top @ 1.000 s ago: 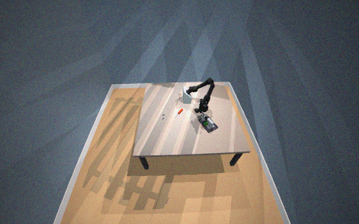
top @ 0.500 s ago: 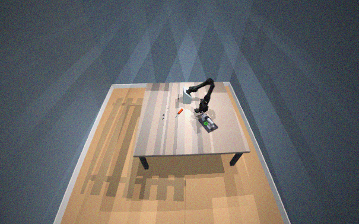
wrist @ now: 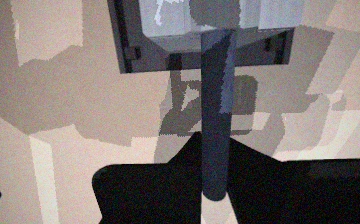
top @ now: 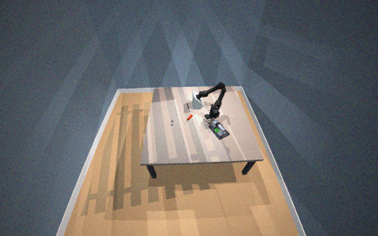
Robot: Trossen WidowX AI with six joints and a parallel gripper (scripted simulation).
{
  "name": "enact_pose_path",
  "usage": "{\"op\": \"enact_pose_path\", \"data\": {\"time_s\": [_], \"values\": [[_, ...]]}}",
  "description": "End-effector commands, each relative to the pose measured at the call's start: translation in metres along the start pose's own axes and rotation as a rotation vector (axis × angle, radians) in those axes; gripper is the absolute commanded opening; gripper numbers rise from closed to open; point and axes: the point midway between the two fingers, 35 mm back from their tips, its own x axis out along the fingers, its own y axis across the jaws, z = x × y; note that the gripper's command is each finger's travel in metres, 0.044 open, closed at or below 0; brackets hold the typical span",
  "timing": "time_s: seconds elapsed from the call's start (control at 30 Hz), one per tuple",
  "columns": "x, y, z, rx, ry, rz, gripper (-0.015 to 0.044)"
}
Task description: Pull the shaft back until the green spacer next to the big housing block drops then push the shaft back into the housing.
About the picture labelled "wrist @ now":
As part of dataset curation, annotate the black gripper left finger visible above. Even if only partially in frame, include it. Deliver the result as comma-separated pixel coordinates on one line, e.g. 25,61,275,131
92,131,202,224

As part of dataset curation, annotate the dark blue cylinder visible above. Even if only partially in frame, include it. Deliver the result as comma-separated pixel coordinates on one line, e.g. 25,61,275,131
201,30,237,201

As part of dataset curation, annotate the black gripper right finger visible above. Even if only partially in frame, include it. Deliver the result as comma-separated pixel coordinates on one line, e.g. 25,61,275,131
227,137,360,224

